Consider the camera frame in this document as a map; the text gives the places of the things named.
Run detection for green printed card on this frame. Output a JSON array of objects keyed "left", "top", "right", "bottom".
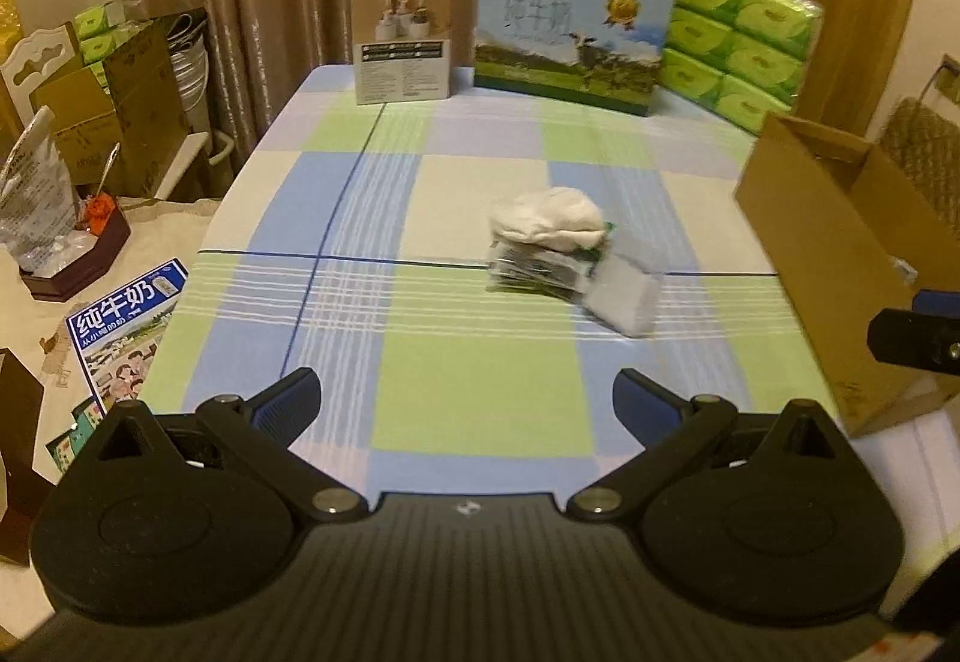
[{"left": 46, "top": 407, "right": 102, "bottom": 483}]

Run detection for dark wooden tray box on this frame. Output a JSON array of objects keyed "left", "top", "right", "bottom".
[{"left": 19, "top": 208, "right": 132, "bottom": 302}]

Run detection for small white appliance box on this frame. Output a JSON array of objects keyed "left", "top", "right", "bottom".
[{"left": 350, "top": 0, "right": 456, "bottom": 106}]

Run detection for small orange toy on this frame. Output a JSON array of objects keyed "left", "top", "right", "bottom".
[{"left": 84, "top": 193, "right": 117, "bottom": 232}]

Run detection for white bucket stack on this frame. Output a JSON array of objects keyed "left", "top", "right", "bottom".
[{"left": 169, "top": 10, "right": 211, "bottom": 134}]

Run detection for checked tablecloth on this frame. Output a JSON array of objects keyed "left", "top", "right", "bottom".
[{"left": 131, "top": 62, "right": 950, "bottom": 558}]

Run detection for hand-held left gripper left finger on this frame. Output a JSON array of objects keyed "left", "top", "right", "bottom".
[{"left": 71, "top": 366, "right": 368, "bottom": 524}]

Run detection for stack of green tissue packs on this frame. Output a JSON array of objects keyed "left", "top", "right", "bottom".
[{"left": 660, "top": 0, "right": 826, "bottom": 134}]

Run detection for tall brown cardboard carton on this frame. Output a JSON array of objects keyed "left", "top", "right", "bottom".
[{"left": 101, "top": 21, "right": 188, "bottom": 198}]

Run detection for white stool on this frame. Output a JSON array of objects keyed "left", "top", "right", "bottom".
[{"left": 157, "top": 131, "right": 235, "bottom": 198}]

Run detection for thin metal stick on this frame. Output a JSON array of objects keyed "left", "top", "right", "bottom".
[{"left": 94, "top": 141, "right": 122, "bottom": 194}]

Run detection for chair with quilted cover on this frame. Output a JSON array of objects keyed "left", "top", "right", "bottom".
[{"left": 874, "top": 96, "right": 960, "bottom": 236}]

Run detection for small brown cardboard carton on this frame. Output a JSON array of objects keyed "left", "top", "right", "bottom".
[{"left": 30, "top": 66, "right": 121, "bottom": 183}]

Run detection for silver plastic bag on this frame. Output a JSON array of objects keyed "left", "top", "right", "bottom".
[{"left": 0, "top": 107, "right": 83, "bottom": 273}]

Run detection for brown cardboard box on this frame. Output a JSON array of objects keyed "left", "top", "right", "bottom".
[{"left": 733, "top": 111, "right": 960, "bottom": 438}]

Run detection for blue milk gift box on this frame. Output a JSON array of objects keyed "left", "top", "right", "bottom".
[{"left": 472, "top": 0, "right": 676, "bottom": 118}]

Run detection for clear plastic bag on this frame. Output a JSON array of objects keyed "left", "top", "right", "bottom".
[{"left": 581, "top": 253, "right": 657, "bottom": 337}]

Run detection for green tissue packs on cartons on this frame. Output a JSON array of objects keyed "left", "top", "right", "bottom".
[{"left": 73, "top": 0, "right": 143, "bottom": 64}]

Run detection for blue printed leaflet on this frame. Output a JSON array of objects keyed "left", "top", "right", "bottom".
[{"left": 64, "top": 257, "right": 188, "bottom": 416}]

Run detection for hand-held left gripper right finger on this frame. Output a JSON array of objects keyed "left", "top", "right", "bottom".
[{"left": 564, "top": 368, "right": 856, "bottom": 522}]

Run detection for beige wall socket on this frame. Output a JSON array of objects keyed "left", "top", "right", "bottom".
[{"left": 926, "top": 53, "right": 960, "bottom": 101}]

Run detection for white carved chair back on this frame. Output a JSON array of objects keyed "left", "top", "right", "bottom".
[{"left": 0, "top": 21, "right": 83, "bottom": 109}]

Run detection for dark brown paper box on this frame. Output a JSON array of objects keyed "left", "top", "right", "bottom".
[{"left": 0, "top": 347, "right": 57, "bottom": 565}]

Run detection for white cloth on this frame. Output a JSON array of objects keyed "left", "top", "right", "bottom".
[{"left": 489, "top": 186, "right": 605, "bottom": 251}]

